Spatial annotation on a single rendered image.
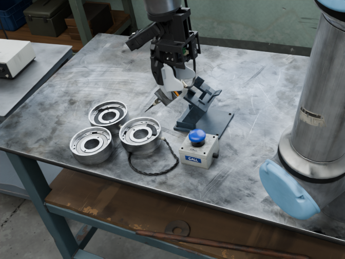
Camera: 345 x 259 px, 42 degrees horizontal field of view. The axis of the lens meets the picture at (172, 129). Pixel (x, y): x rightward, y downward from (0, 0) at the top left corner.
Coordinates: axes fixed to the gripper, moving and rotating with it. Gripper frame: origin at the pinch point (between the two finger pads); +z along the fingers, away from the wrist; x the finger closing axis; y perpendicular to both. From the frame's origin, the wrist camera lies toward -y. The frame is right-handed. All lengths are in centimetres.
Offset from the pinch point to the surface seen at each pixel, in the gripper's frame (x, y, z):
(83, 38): 98, -131, 51
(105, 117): -1.0, -23.1, 12.6
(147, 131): -2.4, -8.0, 12.3
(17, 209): 4, -107, 91
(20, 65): 22, -86, 19
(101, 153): -14.0, -13.7, 12.2
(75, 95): 5.4, -40.1, 13.2
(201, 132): -2.8, 8.3, 8.1
